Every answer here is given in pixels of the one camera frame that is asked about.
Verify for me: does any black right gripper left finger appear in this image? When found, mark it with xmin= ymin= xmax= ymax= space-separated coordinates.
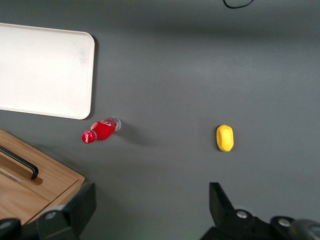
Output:
xmin=0 ymin=182 xmax=97 ymax=240

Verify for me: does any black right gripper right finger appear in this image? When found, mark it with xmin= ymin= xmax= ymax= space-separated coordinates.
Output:
xmin=199 ymin=182 xmax=320 ymax=240

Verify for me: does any red coke bottle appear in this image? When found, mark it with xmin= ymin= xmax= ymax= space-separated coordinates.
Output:
xmin=81 ymin=116 xmax=122 ymax=145

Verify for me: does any white rectangular tray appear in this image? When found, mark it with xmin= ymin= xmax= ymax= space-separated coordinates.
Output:
xmin=0 ymin=22 xmax=96 ymax=121

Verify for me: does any wooden box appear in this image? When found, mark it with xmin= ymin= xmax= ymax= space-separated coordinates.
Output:
xmin=0 ymin=128 xmax=86 ymax=226

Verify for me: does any yellow lemon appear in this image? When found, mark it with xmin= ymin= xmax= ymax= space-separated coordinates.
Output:
xmin=215 ymin=124 xmax=235 ymax=153

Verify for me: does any black box handle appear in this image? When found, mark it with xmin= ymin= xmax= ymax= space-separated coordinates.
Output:
xmin=0 ymin=145 xmax=40 ymax=181

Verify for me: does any black cable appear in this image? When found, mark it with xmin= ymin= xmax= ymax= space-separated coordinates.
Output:
xmin=222 ymin=0 xmax=255 ymax=9

